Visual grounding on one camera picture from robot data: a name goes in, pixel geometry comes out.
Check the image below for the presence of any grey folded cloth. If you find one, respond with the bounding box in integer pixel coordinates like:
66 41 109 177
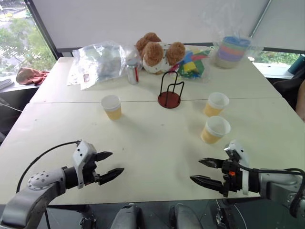
0 78 15 91

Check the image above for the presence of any black window frame post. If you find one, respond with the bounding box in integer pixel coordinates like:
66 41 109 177
24 0 59 58

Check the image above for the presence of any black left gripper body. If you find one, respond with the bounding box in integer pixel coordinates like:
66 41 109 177
82 152 101 187

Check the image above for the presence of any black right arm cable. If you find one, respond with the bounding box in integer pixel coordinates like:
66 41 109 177
238 163 305 218

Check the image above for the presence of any brown white plush toy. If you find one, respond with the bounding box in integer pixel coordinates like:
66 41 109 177
135 32 187 75

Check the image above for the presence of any clear plastic bag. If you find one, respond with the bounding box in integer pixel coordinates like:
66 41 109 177
66 40 139 91

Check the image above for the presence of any black wire cup rack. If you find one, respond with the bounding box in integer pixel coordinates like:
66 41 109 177
157 71 185 110

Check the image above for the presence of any clear crinkled bowl bag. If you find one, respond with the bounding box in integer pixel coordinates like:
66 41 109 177
202 9 265 70

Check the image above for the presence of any teal bottle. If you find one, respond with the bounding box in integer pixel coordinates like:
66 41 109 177
287 54 305 75

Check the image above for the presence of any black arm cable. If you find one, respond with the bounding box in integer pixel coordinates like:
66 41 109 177
16 140 81 194
238 163 305 218

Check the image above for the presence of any dark rounded grey shape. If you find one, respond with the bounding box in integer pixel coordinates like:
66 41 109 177
110 203 144 229
169 203 203 229

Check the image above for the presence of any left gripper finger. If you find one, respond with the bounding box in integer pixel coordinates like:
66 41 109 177
99 168 125 186
95 151 113 163

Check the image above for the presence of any grey window frame post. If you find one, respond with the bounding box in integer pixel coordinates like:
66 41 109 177
248 0 273 38

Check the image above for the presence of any black chair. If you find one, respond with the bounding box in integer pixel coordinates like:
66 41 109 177
272 71 305 111

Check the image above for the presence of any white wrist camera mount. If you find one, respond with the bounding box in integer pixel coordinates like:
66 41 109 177
224 140 250 196
72 140 97 189

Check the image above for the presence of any bag of colourful blocks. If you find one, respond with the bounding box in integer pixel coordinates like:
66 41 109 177
170 44 213 83

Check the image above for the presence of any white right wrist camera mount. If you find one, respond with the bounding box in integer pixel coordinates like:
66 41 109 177
224 140 250 196

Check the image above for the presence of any reddish brown cloth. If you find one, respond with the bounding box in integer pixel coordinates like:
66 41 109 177
15 67 50 87

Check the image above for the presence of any yellow white paper cup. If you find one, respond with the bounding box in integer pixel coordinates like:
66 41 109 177
200 115 232 145
101 94 122 121
203 92 230 118

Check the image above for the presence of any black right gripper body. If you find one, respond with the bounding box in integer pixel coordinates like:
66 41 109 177
221 152 244 198

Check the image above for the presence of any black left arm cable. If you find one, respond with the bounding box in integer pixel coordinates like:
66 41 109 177
16 140 81 194

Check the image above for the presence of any stack of pastel bowls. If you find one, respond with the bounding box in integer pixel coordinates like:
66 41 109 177
215 36 251 70

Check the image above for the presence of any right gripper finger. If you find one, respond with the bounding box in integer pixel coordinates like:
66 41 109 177
189 175 226 192
198 157 224 170

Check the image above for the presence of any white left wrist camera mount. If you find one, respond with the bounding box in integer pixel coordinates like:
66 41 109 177
72 140 97 189

